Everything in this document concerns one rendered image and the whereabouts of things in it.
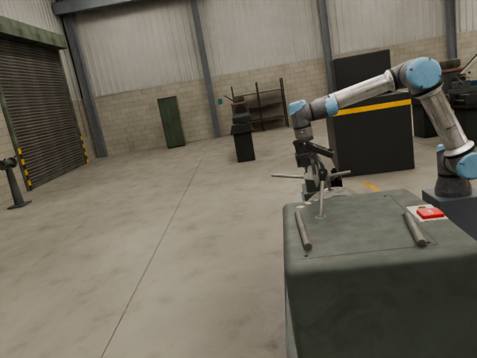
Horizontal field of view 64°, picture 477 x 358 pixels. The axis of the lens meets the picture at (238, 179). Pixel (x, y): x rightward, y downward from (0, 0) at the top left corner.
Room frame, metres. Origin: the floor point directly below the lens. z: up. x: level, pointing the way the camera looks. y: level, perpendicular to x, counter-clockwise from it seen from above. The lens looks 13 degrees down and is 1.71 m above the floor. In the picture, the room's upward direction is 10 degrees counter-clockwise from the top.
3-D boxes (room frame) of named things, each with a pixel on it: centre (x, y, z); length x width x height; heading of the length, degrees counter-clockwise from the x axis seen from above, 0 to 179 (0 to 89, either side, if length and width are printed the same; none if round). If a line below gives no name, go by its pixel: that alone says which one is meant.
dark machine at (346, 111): (6.94, -2.44, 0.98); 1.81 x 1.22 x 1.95; 169
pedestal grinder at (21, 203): (8.61, 5.08, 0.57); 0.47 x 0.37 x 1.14; 178
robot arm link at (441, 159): (1.63, -0.95, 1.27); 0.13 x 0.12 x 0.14; 172
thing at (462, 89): (7.67, -4.49, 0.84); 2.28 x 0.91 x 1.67; 178
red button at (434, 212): (1.06, -0.55, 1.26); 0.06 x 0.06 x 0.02; 82
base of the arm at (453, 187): (1.63, -0.95, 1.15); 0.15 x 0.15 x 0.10
